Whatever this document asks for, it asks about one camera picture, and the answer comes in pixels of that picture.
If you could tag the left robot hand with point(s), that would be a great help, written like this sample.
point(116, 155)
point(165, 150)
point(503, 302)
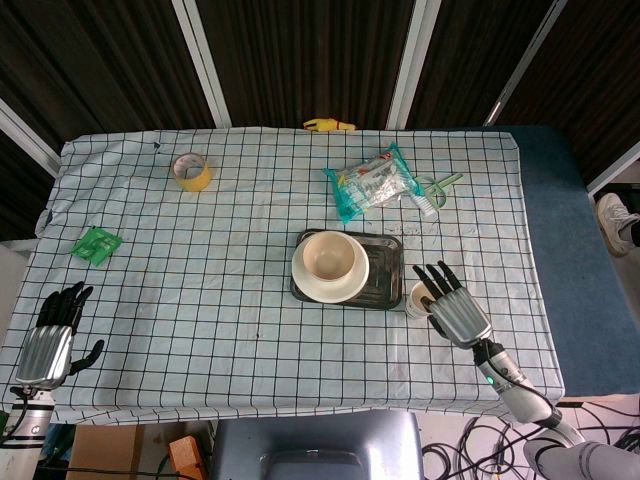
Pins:
point(45, 355)

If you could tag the beige bowl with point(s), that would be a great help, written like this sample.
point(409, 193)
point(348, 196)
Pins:
point(329, 257)

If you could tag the white paper cup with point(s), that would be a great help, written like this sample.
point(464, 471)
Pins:
point(416, 299)

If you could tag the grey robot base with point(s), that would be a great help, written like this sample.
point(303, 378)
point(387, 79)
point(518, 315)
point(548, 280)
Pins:
point(315, 440)

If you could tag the white partition frame post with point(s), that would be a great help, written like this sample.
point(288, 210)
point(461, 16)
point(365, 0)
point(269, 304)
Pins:
point(27, 135)
point(414, 60)
point(615, 172)
point(200, 60)
point(525, 60)

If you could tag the yellow plastic toy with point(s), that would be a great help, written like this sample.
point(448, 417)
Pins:
point(322, 125)

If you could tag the yellow tape roll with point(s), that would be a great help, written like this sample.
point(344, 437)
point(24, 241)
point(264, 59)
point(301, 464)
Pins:
point(197, 181)

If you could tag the black metal tray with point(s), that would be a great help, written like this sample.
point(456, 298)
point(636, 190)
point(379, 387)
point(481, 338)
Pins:
point(387, 280)

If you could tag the orange box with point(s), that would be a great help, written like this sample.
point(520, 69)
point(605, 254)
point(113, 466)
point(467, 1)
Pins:
point(186, 457)

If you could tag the white round plate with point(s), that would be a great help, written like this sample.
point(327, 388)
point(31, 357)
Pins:
point(350, 289)

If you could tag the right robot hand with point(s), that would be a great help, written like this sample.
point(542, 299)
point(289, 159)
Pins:
point(460, 315)

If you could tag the brown cardboard box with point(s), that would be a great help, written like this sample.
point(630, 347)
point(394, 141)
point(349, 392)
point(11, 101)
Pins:
point(107, 450)

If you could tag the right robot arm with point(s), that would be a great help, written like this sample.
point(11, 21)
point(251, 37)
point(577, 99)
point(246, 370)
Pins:
point(520, 395)

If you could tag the white sneaker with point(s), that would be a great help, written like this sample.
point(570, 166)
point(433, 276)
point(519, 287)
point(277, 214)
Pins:
point(617, 222)

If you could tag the teal snack package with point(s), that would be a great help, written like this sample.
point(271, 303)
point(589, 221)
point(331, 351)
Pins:
point(370, 182)

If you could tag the green sachet packet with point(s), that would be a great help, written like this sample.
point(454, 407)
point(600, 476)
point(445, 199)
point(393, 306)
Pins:
point(95, 246)

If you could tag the checked light blue tablecloth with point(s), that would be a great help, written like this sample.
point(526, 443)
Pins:
point(200, 250)

